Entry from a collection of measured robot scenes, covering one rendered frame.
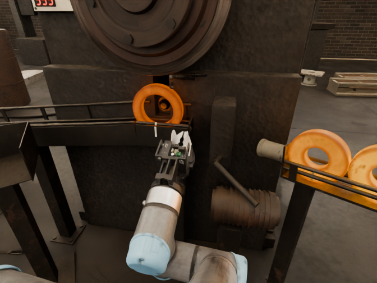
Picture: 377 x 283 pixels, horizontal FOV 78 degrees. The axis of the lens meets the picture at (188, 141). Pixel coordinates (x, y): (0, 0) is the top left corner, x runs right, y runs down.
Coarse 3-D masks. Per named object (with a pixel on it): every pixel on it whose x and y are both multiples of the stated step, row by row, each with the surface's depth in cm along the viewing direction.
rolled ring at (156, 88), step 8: (144, 88) 79; (152, 88) 79; (160, 88) 78; (168, 88) 79; (136, 96) 81; (144, 96) 81; (168, 96) 79; (176, 96) 79; (136, 104) 83; (176, 104) 80; (136, 112) 84; (144, 112) 86; (176, 112) 81; (144, 120) 85; (152, 120) 88; (176, 120) 83
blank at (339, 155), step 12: (312, 132) 62; (324, 132) 61; (300, 144) 66; (312, 144) 63; (324, 144) 61; (336, 144) 59; (288, 156) 70; (300, 156) 67; (336, 156) 60; (348, 156) 59; (300, 168) 68; (324, 168) 63; (336, 168) 61; (312, 180) 67; (336, 180) 62
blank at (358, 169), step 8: (376, 144) 55; (360, 152) 56; (368, 152) 55; (376, 152) 53; (352, 160) 58; (360, 160) 56; (368, 160) 55; (376, 160) 54; (352, 168) 58; (360, 168) 57; (368, 168) 56; (352, 176) 59; (360, 176) 58; (368, 176) 56; (368, 184) 57; (376, 184) 57; (368, 192) 58; (376, 200) 57
